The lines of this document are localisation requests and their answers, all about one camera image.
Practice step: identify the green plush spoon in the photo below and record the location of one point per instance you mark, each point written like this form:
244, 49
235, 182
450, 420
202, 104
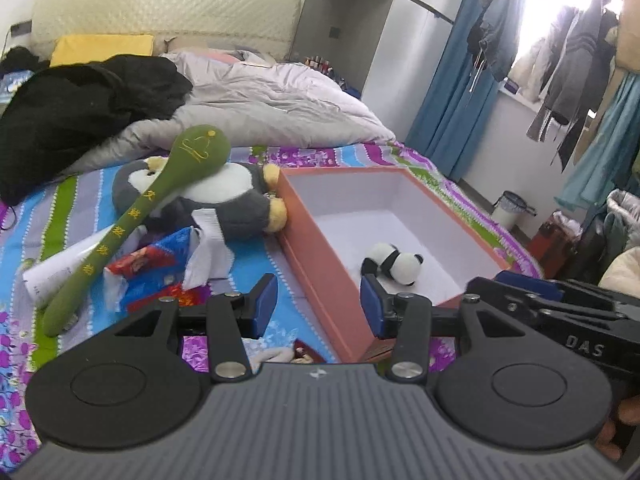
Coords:
200, 147

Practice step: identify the row of small bottles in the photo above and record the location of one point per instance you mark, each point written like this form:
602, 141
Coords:
320, 62

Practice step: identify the small figure doll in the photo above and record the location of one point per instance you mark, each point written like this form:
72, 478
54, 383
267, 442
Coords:
302, 355

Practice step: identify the blue snack packet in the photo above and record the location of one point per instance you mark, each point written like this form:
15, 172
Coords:
160, 270

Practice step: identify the pink pillow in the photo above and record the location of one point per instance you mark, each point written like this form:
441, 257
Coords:
220, 55

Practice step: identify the hanging teal garment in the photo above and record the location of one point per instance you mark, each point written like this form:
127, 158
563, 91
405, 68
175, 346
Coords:
605, 145

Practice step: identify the hanging grey striped coat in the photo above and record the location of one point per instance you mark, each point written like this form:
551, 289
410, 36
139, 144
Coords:
575, 70

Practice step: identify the blue patterned cloth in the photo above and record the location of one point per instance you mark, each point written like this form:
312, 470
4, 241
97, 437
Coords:
10, 85

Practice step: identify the white trash bin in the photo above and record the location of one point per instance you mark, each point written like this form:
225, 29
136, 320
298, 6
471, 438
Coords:
507, 212

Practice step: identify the beige padded headboard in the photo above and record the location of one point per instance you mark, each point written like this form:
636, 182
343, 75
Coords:
175, 5

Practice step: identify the penguin plush toy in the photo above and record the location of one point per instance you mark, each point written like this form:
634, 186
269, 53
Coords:
235, 205

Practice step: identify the pink cardboard box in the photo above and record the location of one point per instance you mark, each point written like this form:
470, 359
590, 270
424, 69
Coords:
315, 255

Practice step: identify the hanging denim jacket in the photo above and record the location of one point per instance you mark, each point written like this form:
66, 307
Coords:
500, 25

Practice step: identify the grey wardrobe with niche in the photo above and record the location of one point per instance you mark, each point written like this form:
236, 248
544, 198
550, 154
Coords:
350, 0

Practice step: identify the striped floral bedsheet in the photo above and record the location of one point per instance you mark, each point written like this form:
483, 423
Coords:
75, 200

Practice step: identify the black jacket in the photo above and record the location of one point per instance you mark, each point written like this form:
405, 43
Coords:
75, 110

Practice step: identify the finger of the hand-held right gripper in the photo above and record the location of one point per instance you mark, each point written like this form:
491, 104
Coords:
525, 282

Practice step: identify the red suitcase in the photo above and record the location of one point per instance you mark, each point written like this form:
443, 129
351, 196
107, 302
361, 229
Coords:
547, 245

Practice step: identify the black bundled clothing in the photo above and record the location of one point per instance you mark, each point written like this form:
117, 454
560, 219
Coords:
17, 57

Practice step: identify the white puffer jacket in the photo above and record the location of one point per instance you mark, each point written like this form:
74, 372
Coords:
625, 210

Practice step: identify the yellow pillow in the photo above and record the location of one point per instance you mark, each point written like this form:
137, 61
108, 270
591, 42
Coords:
100, 47

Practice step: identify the black wall socket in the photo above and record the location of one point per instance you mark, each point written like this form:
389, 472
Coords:
21, 27

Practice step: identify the person's right hand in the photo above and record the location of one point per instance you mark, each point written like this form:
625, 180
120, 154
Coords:
625, 420

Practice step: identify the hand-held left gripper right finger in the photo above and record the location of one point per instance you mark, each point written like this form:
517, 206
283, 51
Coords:
372, 305

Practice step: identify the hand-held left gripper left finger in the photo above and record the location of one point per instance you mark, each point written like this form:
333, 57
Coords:
265, 305

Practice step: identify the white tube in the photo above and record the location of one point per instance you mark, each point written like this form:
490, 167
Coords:
50, 272

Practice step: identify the grey duvet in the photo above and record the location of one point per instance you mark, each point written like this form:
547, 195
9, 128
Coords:
275, 105

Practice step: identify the white tissue paper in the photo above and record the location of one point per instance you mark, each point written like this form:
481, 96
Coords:
210, 255

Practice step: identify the hanging cream jacket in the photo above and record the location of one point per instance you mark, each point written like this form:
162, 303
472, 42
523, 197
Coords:
530, 70

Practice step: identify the panda plush toy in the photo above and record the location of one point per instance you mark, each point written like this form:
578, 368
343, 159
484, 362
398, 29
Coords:
400, 262

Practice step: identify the blue curtain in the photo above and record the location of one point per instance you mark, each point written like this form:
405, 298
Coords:
450, 85

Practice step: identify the red foil packet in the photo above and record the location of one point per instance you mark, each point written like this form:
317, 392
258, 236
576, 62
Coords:
182, 294

